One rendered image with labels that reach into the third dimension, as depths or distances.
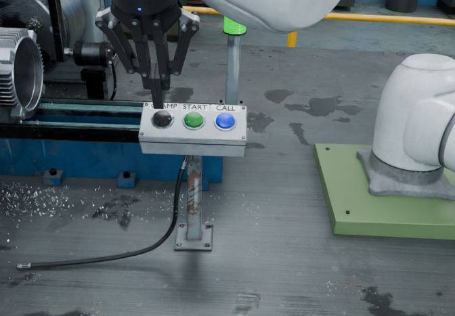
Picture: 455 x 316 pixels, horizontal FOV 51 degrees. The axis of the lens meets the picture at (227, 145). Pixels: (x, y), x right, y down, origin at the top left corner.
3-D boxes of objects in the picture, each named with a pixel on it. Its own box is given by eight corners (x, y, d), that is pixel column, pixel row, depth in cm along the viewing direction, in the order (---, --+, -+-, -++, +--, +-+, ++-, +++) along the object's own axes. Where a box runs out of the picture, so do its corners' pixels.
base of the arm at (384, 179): (426, 148, 118) (431, 128, 115) (458, 200, 99) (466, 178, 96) (352, 145, 119) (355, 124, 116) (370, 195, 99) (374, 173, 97)
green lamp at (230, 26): (223, 34, 124) (223, 17, 122) (223, 28, 129) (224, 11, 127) (246, 35, 124) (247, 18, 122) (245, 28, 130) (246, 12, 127)
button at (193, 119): (183, 131, 76) (183, 125, 74) (185, 116, 77) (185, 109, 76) (202, 132, 76) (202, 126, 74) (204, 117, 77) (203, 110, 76)
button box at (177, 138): (141, 154, 78) (137, 136, 73) (145, 119, 82) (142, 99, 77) (245, 158, 78) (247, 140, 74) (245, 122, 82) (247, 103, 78)
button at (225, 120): (215, 132, 76) (215, 126, 74) (216, 117, 77) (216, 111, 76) (233, 133, 76) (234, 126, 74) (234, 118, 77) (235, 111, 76)
